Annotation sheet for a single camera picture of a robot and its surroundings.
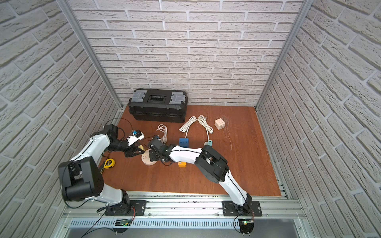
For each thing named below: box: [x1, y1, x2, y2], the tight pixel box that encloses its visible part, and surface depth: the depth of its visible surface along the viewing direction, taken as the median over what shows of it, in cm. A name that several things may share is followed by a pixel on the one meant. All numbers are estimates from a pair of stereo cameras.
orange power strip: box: [177, 161, 188, 168], surface depth 89 cm
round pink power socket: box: [141, 149, 158, 167], surface depth 89 cm
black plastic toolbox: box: [127, 88, 189, 123], surface depth 102 cm
